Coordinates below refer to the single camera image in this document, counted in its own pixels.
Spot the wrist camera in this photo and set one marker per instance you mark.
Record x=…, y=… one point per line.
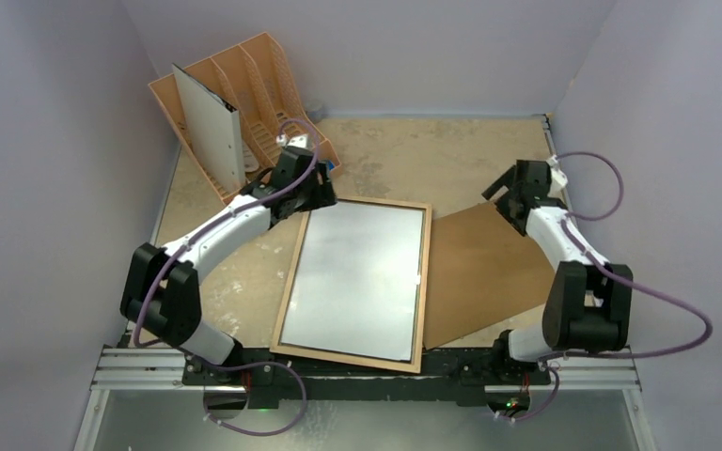
x=558, y=179
x=302, y=141

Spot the landscape photo print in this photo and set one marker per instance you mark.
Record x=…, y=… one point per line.
x=355, y=280

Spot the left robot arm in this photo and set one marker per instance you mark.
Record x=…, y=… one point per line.
x=162, y=290

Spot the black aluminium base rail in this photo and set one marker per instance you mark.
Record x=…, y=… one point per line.
x=463, y=376

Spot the brown backing board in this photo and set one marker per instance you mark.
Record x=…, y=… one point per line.
x=483, y=278

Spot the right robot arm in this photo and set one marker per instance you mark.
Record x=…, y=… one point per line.
x=585, y=310

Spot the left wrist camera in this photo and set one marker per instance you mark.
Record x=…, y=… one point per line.
x=302, y=141

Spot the wooden picture frame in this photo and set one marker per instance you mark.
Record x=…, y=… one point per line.
x=286, y=305

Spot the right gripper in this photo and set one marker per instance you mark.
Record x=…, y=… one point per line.
x=510, y=195

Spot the orange file organizer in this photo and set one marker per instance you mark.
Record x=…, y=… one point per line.
x=255, y=77

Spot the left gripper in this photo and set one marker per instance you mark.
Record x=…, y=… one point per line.
x=323, y=193

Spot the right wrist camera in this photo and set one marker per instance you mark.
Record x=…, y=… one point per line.
x=558, y=179

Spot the white binder folder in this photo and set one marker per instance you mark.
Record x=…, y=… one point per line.
x=213, y=125

